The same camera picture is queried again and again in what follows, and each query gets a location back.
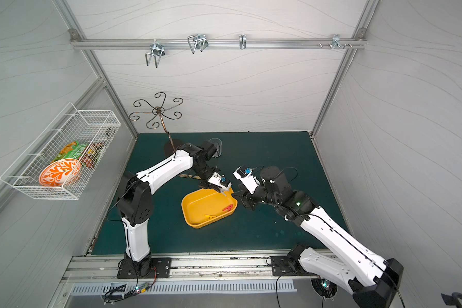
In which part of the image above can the yellow plastic storage box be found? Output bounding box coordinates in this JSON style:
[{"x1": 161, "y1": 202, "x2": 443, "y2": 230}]
[{"x1": 181, "y1": 189, "x2": 237, "y2": 229}]

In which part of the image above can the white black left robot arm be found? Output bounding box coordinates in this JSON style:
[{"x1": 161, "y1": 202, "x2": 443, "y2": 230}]
[{"x1": 115, "y1": 141, "x2": 231, "y2": 276}]

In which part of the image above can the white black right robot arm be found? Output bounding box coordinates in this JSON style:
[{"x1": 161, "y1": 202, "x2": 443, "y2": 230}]
[{"x1": 233, "y1": 166, "x2": 404, "y2": 307}]

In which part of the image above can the clear drinking glass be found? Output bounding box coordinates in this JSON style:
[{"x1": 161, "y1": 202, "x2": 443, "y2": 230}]
[{"x1": 209, "y1": 138, "x2": 223, "y2": 158}]

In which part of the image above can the dark oval stand with copper rod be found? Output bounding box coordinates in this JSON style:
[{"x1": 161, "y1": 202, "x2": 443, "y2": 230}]
[{"x1": 128, "y1": 91, "x2": 184, "y2": 155}]

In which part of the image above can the metal double hook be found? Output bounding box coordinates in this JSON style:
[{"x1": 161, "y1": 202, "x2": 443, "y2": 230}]
[{"x1": 145, "y1": 41, "x2": 166, "y2": 68}]

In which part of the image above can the metal loop hook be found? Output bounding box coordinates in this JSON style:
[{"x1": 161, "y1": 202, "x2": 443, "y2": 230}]
[{"x1": 187, "y1": 34, "x2": 209, "y2": 54}]

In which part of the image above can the green snack packet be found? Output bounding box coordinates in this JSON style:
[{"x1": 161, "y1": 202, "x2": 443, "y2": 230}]
[{"x1": 52, "y1": 141, "x2": 88, "y2": 162}]

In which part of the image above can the small metal hook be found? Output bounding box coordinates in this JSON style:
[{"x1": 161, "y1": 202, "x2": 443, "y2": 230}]
[{"x1": 239, "y1": 34, "x2": 246, "y2": 50}]

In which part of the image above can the orange patterned bowl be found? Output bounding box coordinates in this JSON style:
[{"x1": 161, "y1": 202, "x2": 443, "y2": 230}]
[{"x1": 38, "y1": 159, "x2": 81, "y2": 187}]

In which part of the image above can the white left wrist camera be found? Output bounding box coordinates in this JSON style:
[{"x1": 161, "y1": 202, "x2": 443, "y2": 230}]
[{"x1": 207, "y1": 172, "x2": 232, "y2": 188}]

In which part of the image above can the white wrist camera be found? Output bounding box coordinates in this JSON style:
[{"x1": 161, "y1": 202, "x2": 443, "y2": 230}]
[
  {"x1": 207, "y1": 172, "x2": 232, "y2": 188},
  {"x1": 233, "y1": 166, "x2": 260, "y2": 194}
]

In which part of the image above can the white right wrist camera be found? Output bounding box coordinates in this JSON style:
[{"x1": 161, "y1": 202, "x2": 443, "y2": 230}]
[{"x1": 233, "y1": 166, "x2": 260, "y2": 194}]

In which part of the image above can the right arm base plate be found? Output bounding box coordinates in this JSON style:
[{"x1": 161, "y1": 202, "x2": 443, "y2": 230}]
[{"x1": 266, "y1": 255, "x2": 306, "y2": 277}]

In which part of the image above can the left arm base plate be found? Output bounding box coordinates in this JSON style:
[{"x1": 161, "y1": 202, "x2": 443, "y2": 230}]
[{"x1": 116, "y1": 257, "x2": 172, "y2": 279}]

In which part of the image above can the aluminium top rail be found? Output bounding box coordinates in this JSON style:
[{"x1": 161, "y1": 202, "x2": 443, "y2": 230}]
[{"x1": 68, "y1": 29, "x2": 368, "y2": 51}]

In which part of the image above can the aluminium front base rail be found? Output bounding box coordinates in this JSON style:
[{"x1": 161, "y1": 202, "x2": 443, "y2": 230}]
[{"x1": 61, "y1": 249, "x2": 378, "y2": 284}]

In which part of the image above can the white wire wall basket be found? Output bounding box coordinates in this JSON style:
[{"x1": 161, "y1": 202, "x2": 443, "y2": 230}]
[{"x1": 0, "y1": 103, "x2": 121, "y2": 200}]

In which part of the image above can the metal bracket hook right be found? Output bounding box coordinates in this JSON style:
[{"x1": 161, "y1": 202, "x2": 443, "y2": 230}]
[{"x1": 318, "y1": 34, "x2": 352, "y2": 50}]

